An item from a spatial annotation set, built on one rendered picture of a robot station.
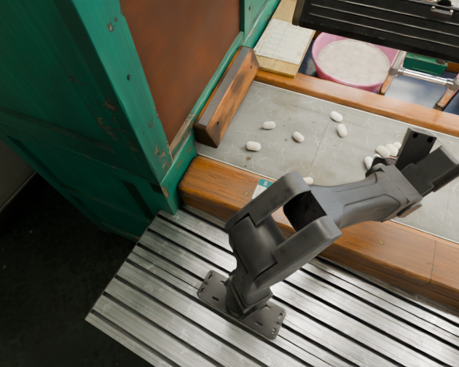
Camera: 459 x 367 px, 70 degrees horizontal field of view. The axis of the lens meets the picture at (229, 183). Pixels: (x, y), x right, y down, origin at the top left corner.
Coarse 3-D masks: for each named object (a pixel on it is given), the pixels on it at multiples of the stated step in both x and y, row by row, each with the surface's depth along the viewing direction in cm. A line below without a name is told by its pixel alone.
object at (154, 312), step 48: (144, 240) 83; (192, 240) 82; (144, 288) 77; (192, 288) 77; (288, 288) 76; (336, 288) 77; (384, 288) 76; (144, 336) 72; (192, 336) 72; (240, 336) 71; (288, 336) 71; (336, 336) 71; (384, 336) 70; (432, 336) 71
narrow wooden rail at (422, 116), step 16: (256, 80) 97; (272, 80) 95; (288, 80) 94; (304, 80) 94; (320, 80) 94; (320, 96) 93; (336, 96) 91; (352, 96) 90; (368, 96) 90; (384, 96) 90; (384, 112) 88; (400, 112) 87; (416, 112) 87; (432, 112) 87; (432, 128) 86; (448, 128) 84
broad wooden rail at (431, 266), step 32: (192, 160) 82; (192, 192) 78; (224, 192) 78; (288, 224) 73; (384, 224) 72; (352, 256) 71; (384, 256) 69; (416, 256) 69; (448, 256) 69; (416, 288) 72; (448, 288) 66
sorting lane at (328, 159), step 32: (256, 96) 95; (288, 96) 95; (256, 128) 89; (288, 128) 89; (320, 128) 89; (352, 128) 88; (384, 128) 88; (224, 160) 85; (256, 160) 85; (288, 160) 84; (320, 160) 84; (352, 160) 83; (448, 192) 78; (416, 224) 75; (448, 224) 74
